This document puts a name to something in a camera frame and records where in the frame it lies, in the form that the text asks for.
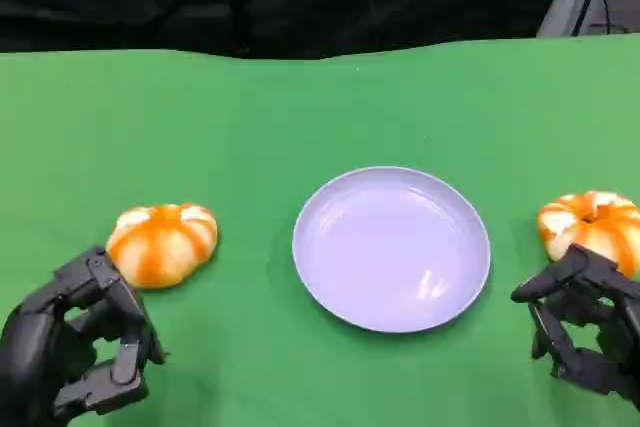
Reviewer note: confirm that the green table cloth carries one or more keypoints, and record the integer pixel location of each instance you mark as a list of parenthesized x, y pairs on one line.
[(250, 147)]

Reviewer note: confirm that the lilac plate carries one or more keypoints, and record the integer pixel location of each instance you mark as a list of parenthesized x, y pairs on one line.
[(390, 247)]

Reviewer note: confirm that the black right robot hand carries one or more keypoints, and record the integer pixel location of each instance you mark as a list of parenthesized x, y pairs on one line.
[(565, 267)]

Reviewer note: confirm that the orange white toy bread roll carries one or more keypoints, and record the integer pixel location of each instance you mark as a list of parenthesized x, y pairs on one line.
[(600, 234), (165, 242)]

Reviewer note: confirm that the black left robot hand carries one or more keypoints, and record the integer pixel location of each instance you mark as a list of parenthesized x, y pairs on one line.
[(30, 347)]

